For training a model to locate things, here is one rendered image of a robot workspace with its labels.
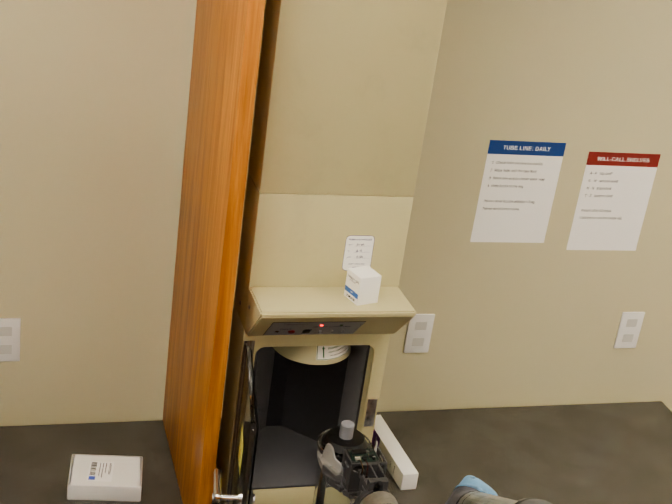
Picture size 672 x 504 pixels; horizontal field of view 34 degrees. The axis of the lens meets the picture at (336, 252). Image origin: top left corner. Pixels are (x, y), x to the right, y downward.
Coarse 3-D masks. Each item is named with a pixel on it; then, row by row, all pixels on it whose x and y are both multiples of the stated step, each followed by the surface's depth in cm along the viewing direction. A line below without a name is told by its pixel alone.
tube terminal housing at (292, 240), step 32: (256, 192) 216; (256, 224) 216; (288, 224) 218; (320, 224) 220; (352, 224) 222; (384, 224) 224; (256, 256) 219; (288, 256) 221; (320, 256) 223; (384, 256) 227; (384, 352) 237; (224, 416) 243; (224, 448) 243; (224, 480) 242
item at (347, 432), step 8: (344, 424) 217; (352, 424) 218; (328, 432) 219; (336, 432) 220; (344, 432) 217; (352, 432) 218; (360, 432) 221; (328, 440) 217; (336, 440) 217; (344, 440) 217; (352, 440) 218; (360, 440) 218; (336, 448) 216; (344, 448) 215; (352, 448) 216; (360, 448) 217
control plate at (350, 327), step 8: (272, 328) 219; (280, 328) 220; (288, 328) 220; (296, 328) 221; (304, 328) 221; (312, 328) 222; (320, 328) 223; (328, 328) 223; (336, 328) 224; (344, 328) 224; (352, 328) 225
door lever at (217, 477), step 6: (216, 468) 215; (216, 474) 213; (216, 480) 211; (216, 486) 210; (216, 492) 208; (240, 492) 208; (216, 498) 207; (222, 498) 208; (228, 498) 208; (234, 498) 208; (240, 498) 207
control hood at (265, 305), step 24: (264, 288) 221; (288, 288) 223; (312, 288) 224; (336, 288) 226; (384, 288) 229; (264, 312) 212; (288, 312) 213; (312, 312) 215; (336, 312) 216; (360, 312) 218; (384, 312) 219; (408, 312) 221
